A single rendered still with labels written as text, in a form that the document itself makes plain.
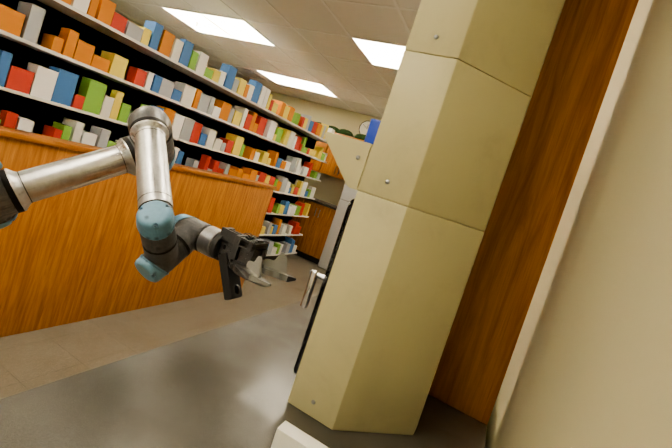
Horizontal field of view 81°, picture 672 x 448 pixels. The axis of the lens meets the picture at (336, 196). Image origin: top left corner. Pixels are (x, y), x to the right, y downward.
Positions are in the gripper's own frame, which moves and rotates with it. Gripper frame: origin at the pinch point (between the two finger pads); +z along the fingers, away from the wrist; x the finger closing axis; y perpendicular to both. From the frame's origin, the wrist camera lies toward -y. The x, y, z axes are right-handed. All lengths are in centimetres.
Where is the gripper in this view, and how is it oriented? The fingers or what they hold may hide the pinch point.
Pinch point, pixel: (281, 284)
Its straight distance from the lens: 94.8
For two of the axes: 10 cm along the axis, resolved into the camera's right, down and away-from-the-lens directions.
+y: 3.2, -9.5, -0.4
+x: 3.9, 0.9, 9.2
